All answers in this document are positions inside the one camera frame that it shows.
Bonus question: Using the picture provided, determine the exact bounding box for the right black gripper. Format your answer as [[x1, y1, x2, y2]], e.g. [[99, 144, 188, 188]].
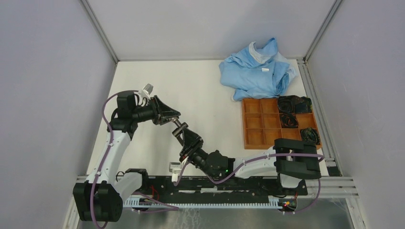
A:
[[179, 126, 215, 178]]

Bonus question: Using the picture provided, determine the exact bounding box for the black green cable bundle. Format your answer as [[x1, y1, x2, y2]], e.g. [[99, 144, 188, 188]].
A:
[[299, 127, 321, 146]]

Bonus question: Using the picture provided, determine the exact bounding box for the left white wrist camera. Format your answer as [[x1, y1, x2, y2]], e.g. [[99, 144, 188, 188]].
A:
[[139, 83, 153, 100]]

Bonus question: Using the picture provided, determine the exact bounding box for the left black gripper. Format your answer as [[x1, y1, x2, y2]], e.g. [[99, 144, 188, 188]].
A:
[[132, 95, 181, 126]]

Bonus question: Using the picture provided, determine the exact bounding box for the white slotted cable duct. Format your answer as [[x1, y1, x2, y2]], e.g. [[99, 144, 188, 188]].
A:
[[123, 196, 298, 210]]

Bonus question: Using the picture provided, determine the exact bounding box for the black cable bundle top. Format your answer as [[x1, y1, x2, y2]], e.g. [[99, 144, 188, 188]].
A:
[[277, 95, 313, 115]]

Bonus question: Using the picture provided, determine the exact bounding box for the black cable bundle middle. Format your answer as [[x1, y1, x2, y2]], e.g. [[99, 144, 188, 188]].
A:
[[278, 113, 299, 129]]

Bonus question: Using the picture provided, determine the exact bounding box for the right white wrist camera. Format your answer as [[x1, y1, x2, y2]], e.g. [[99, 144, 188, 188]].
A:
[[169, 162, 182, 183]]

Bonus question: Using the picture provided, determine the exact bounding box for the dark metal faucet tee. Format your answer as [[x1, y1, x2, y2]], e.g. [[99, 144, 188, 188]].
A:
[[172, 123, 188, 137]]

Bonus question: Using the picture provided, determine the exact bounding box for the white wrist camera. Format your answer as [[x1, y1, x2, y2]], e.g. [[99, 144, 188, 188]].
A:
[[139, 83, 153, 100], [169, 162, 182, 183]]

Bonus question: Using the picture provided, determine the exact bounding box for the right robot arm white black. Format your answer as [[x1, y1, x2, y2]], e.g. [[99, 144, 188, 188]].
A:
[[171, 121, 325, 195]]

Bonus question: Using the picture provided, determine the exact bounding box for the blue crumpled cloth garment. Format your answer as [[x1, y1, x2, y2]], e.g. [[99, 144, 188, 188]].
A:
[[219, 38, 298, 101]]

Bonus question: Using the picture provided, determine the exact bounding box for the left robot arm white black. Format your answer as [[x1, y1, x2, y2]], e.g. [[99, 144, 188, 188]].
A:
[[73, 90, 181, 224]]

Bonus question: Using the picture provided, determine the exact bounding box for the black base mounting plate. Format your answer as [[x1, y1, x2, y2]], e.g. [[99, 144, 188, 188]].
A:
[[136, 176, 308, 204]]

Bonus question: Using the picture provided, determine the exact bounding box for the orange compartment tray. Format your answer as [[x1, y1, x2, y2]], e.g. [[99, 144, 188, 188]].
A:
[[241, 95, 322, 149]]

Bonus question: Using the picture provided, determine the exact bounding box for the small grey faucet fitting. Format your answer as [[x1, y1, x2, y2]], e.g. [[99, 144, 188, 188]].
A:
[[172, 118, 181, 127]]

